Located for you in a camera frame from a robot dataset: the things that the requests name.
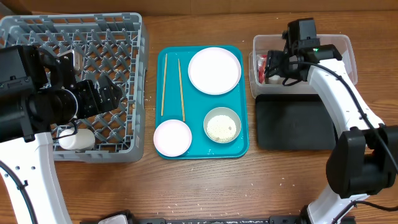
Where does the white tissue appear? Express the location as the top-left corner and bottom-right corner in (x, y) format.
(267, 75), (284, 85)

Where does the small pink-white plate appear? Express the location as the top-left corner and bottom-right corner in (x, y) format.
(153, 119), (193, 157)

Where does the white cup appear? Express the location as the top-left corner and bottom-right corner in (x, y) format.
(58, 128), (95, 151)

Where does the teal serving tray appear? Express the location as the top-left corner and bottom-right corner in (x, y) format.
(155, 45), (249, 159)

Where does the clear plastic waste bin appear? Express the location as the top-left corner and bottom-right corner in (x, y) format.
(249, 34), (358, 98)

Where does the black waste tray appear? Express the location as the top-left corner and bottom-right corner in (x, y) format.
(255, 94), (337, 151)

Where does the grey bowl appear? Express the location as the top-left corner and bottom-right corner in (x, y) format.
(203, 107), (242, 144)

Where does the wooden chopstick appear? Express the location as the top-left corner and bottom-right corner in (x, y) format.
(178, 58), (185, 122)
(161, 54), (168, 116)

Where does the pile of rice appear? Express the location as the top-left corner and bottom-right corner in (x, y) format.
(206, 115), (237, 143)

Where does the red snack wrapper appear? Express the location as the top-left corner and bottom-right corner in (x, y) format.
(256, 54), (267, 84)

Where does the large white plate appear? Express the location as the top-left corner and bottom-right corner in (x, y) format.
(188, 47), (242, 95)

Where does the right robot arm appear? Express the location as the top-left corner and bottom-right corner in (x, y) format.
(264, 44), (397, 223)

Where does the grey dish rack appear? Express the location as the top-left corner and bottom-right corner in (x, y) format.
(1, 12), (149, 163)

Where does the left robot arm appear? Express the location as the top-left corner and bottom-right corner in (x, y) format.
(1, 45), (123, 223)

